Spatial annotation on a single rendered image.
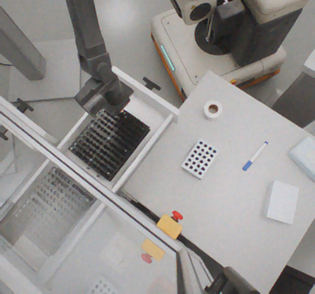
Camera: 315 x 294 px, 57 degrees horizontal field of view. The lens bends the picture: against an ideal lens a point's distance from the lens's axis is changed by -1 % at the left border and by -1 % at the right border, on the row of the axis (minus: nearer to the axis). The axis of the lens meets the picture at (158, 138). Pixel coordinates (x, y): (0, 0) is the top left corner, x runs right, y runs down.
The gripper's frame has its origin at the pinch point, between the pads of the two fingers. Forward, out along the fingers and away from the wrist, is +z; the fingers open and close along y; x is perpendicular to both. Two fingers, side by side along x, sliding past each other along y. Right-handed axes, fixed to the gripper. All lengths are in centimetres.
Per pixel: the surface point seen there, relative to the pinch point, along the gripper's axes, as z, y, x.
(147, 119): 9.1, 4.2, -7.1
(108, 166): 3.1, -17.2, -8.9
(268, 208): 12, 5, -58
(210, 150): 12.9, 9.8, -31.5
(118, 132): 5.7, -6.2, -3.1
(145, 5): 91, 91, 74
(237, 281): -54, -19, -45
